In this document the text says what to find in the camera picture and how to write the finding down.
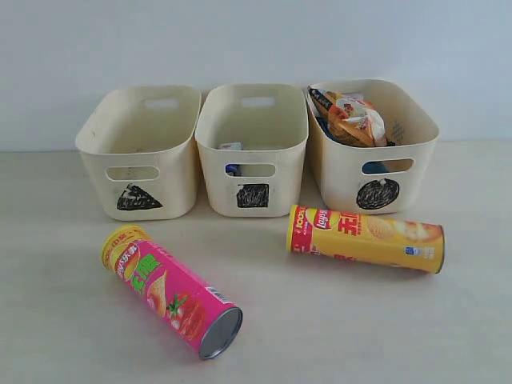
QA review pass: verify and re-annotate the white blue milk carton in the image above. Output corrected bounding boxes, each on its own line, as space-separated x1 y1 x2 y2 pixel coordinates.
218 142 243 177

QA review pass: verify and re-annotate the yellow Lay's chips can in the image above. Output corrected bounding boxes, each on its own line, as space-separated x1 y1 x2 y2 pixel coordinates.
286 205 445 274

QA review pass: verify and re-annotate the orange instant noodle bag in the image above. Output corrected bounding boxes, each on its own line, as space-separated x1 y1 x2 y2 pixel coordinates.
307 86 388 148

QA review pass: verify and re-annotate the pink Lay's chips can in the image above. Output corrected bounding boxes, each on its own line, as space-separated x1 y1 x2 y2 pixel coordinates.
101 225 243 360

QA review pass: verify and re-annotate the cream bin with triangle mark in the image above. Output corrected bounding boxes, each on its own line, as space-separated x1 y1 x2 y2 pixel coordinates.
75 85 202 221

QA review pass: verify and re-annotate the cream bin with square mark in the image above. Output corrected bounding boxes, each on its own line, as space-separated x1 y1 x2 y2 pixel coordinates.
195 84 309 218

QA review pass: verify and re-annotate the blue instant noodle bag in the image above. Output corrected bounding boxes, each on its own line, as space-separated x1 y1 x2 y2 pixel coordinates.
316 117 414 174

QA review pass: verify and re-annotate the cream bin with circle mark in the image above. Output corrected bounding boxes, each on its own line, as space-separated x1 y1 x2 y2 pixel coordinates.
306 79 439 214

